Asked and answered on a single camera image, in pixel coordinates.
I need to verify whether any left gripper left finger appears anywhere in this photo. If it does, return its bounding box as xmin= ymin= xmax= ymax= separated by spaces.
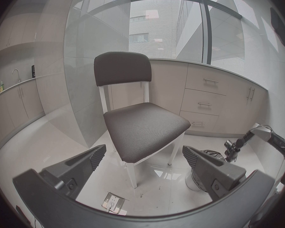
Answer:
xmin=39 ymin=144 xmax=107 ymax=200

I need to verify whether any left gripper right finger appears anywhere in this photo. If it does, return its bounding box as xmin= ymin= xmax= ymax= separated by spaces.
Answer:
xmin=182 ymin=145 xmax=247 ymax=201

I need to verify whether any black plastic bag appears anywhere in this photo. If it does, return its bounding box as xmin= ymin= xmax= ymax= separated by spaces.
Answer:
xmin=191 ymin=149 xmax=226 ymax=192

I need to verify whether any white trash bin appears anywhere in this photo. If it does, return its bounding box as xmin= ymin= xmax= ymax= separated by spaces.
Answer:
xmin=185 ymin=171 xmax=213 ymax=194

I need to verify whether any beige cabinet with drawers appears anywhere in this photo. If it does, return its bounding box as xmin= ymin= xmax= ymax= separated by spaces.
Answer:
xmin=109 ymin=58 xmax=269 ymax=137

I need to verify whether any grey padded white chair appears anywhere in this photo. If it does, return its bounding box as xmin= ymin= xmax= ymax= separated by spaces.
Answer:
xmin=94 ymin=51 xmax=191 ymax=189

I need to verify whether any beige kitchen counter cabinet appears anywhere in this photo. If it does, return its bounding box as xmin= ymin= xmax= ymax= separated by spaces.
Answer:
xmin=0 ymin=77 xmax=46 ymax=149

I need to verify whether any window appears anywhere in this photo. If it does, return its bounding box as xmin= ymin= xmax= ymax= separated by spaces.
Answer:
xmin=64 ymin=0 xmax=269 ymax=90

